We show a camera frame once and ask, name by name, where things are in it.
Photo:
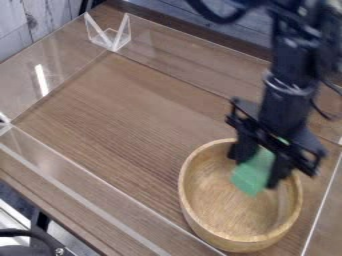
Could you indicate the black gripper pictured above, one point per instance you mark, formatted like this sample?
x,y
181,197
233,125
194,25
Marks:
x,y
276,124

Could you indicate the clear acrylic front wall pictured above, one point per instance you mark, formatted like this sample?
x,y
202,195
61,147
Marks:
x,y
114,223

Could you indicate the clear acrylic corner bracket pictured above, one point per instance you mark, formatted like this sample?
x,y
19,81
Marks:
x,y
109,38

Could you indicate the wooden bowl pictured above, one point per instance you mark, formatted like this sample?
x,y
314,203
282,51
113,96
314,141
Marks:
x,y
233,221

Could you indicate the green foam stick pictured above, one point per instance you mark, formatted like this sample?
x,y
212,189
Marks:
x,y
250,175

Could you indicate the black table leg bracket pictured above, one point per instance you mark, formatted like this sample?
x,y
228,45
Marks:
x,y
41,222

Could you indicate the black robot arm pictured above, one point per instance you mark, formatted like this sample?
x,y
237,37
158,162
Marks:
x,y
306,41

